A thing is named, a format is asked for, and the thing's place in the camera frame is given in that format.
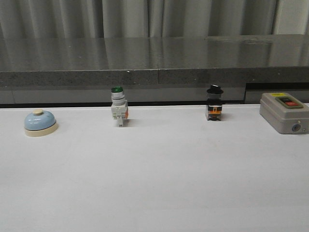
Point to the blue desk bell cream base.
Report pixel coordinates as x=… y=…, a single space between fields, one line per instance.
x=40 y=123

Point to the grey stone counter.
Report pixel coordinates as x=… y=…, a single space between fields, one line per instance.
x=152 y=71

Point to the grey curtain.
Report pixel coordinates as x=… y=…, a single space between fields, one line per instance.
x=151 y=18

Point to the green pushbutton switch white body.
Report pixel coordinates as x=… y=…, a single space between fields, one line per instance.
x=119 y=105

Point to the black rotary selector switch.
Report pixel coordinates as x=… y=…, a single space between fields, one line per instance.
x=214 y=103

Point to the grey push button switch box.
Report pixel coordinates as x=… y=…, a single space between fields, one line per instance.
x=285 y=113

